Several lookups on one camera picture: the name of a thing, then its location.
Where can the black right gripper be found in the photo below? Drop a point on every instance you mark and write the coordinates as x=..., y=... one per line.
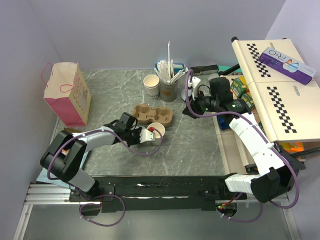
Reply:
x=193, y=103

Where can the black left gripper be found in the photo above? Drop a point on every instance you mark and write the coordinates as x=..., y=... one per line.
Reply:
x=138, y=130

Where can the grey straw holder cup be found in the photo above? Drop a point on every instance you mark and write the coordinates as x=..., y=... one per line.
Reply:
x=168, y=92

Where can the brown pulp cup carrier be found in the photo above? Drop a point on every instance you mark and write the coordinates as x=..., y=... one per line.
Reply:
x=146, y=114

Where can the white paper cup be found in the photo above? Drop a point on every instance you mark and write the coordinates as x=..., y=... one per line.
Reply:
x=159, y=131

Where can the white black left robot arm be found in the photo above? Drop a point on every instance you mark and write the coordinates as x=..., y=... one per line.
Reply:
x=108, y=134

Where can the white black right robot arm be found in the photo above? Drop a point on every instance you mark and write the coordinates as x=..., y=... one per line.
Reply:
x=277, y=170

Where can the tall wrapped straw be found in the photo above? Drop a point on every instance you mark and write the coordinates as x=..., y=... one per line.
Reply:
x=169, y=60

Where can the blue snack packet right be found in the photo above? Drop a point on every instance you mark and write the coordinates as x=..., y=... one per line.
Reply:
x=222, y=122

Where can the black rectangular box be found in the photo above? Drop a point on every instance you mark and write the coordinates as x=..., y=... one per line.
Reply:
x=205, y=70

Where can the blue white box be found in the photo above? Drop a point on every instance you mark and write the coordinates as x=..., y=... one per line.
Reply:
x=174, y=67

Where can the stack of white paper cups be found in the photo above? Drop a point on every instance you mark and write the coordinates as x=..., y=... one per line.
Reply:
x=152, y=84

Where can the bundle of wrapped straws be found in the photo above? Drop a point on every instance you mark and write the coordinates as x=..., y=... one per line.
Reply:
x=163, y=75

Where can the green box upper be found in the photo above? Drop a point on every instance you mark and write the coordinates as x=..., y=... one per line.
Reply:
x=239, y=86

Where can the green box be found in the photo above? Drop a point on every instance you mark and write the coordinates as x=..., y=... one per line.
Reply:
x=247, y=97
x=239, y=86

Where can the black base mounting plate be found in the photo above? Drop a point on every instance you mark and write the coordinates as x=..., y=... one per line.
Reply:
x=140, y=193

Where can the green box lower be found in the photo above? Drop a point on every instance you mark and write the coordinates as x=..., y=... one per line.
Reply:
x=247, y=97

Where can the pink white paper bag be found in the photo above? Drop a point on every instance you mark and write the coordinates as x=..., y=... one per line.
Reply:
x=67, y=93

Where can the brown blue snack packet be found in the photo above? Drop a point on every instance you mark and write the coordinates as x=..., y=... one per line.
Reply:
x=62, y=160

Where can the cream checkered folding board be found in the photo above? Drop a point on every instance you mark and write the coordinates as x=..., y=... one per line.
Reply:
x=289, y=111

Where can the purple white R&O box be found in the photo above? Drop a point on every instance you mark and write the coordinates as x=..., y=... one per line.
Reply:
x=287, y=65

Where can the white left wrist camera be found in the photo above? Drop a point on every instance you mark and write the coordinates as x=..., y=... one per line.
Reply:
x=146, y=135

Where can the aluminium rail frame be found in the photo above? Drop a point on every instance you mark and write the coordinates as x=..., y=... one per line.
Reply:
x=51, y=212

